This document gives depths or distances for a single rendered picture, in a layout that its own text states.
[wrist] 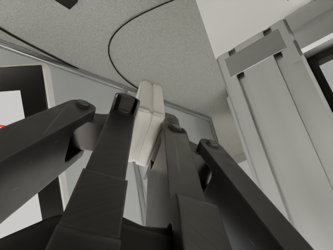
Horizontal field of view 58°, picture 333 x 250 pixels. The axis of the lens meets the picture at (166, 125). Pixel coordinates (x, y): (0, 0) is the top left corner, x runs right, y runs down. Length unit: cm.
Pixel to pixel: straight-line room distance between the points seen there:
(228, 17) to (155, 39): 139
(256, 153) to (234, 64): 10
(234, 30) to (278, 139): 13
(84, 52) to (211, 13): 142
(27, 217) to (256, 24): 30
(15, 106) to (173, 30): 147
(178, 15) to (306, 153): 142
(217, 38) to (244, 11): 4
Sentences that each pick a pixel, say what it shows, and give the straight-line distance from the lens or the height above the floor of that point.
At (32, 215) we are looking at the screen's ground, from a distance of 33.
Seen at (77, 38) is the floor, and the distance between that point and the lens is 168.
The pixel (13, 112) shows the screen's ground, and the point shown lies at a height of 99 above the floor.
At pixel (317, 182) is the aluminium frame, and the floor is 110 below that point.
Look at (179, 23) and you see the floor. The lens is 169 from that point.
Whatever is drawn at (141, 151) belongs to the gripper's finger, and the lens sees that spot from 15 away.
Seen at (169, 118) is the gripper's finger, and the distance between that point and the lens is 17.
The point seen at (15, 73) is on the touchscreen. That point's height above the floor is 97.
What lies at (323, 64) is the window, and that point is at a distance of 32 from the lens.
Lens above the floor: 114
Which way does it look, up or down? 25 degrees down
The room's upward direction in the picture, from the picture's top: 167 degrees clockwise
